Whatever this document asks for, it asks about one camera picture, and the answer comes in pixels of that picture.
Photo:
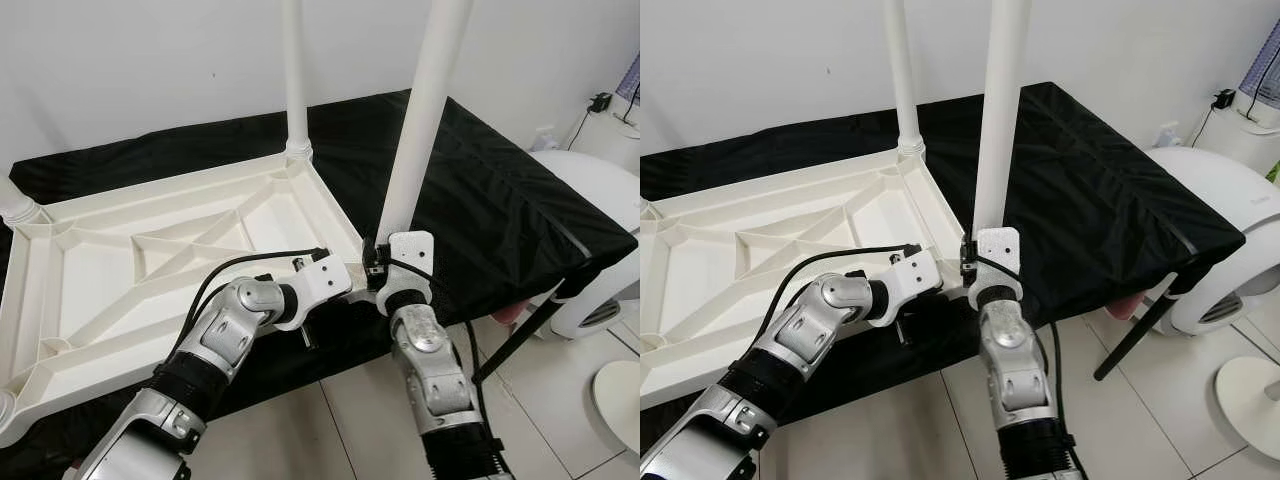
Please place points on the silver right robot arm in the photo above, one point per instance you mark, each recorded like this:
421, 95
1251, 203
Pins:
1010, 360
430, 370

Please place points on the black power adapter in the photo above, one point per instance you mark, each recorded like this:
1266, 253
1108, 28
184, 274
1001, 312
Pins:
601, 102
1224, 98

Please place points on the white pedestal fan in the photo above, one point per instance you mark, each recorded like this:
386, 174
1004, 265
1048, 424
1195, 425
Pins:
618, 400
1250, 400

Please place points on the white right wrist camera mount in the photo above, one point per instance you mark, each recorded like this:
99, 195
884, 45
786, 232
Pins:
1000, 245
412, 250

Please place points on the white square cabinet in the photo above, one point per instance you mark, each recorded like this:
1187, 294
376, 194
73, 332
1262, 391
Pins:
615, 135
1235, 130

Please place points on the green printed bag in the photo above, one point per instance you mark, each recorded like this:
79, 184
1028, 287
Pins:
1275, 172

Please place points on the white dome appliance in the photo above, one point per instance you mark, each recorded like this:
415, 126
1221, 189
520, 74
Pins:
590, 180
1210, 190

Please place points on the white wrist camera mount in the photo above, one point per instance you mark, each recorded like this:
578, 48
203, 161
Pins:
1000, 245
320, 275
412, 250
915, 272

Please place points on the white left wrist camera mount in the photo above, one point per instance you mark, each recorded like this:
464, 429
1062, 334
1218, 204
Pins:
915, 272
320, 275

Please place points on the white plastic table leg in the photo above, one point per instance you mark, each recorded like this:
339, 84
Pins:
1002, 100
18, 205
425, 110
903, 70
296, 80

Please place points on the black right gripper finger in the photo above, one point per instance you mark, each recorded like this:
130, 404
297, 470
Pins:
967, 248
368, 252

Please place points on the white insect zapper lamp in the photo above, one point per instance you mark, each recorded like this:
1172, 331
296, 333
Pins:
1265, 70
631, 85

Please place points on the white wall socket plug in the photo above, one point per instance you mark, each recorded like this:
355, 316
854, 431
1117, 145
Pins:
1168, 135
547, 138

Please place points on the pink plastic stool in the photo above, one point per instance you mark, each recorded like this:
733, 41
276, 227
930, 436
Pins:
507, 311
1122, 306

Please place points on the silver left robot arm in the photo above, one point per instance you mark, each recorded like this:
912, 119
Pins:
215, 335
800, 335

